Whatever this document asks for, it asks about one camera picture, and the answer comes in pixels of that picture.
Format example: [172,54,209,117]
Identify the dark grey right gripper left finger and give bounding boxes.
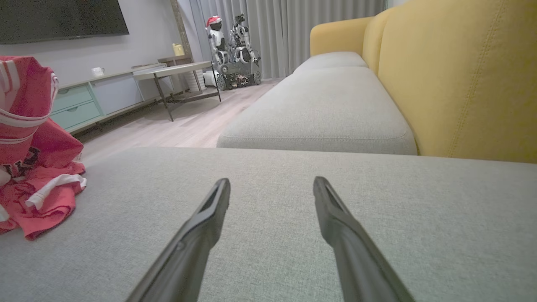
[126,178,231,302]

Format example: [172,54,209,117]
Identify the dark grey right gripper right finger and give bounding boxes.
[313,176,416,302]

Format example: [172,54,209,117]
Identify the red white printed shorts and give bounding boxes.
[0,119,87,241]

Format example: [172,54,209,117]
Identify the red white sleeveless jersey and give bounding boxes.
[0,56,60,145]

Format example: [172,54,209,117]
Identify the grey fabric sofa ottoman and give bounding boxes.
[0,147,537,302]

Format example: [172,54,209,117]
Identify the long grey sofa seat cushion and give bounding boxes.
[216,66,418,156]

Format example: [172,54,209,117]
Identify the white ribbed cylinder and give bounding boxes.
[185,69,206,93]

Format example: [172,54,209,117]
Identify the grey green TV cabinet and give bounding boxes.
[50,63,177,135]

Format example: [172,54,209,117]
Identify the grey top metal side table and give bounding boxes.
[133,61,222,122]

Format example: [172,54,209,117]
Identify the brown wooden stand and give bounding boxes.
[157,55,193,68]

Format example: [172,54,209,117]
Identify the short grey sofa seat cushion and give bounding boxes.
[293,51,369,75]

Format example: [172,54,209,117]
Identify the wide yellow sofa back cushion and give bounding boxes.
[377,0,537,164]

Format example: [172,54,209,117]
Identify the robot figure with red hat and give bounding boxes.
[205,16,230,65]

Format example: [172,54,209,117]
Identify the white black robot figure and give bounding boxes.
[229,13,261,64]

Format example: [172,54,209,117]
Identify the narrow yellow sofa back cushion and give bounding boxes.
[362,8,395,76]

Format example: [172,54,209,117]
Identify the grey curtain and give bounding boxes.
[178,0,387,80]

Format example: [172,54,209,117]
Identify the black flat screen television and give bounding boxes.
[0,0,130,45]

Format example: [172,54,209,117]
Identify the wooden frame strip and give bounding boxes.
[169,0,194,63]

